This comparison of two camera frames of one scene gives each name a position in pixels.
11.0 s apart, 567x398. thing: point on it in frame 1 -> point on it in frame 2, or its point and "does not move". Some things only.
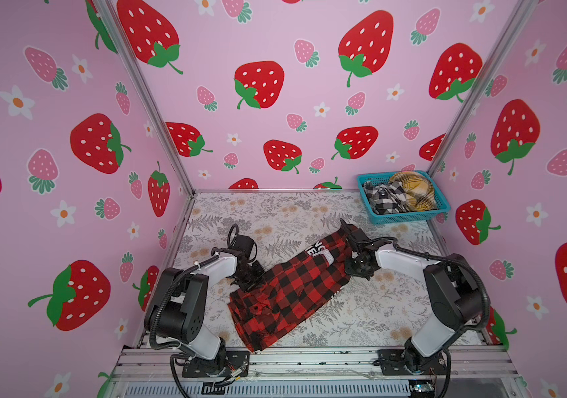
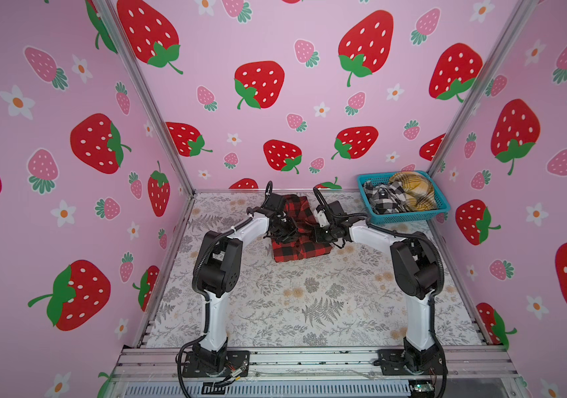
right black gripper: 348,269 -> 317,235
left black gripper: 258,280 -> 292,231
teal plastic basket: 443,206 does not move
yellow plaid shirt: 419,191 does not move
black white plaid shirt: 385,198 does not move
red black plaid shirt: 288,293 -> 298,207
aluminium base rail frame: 321,365 does not move
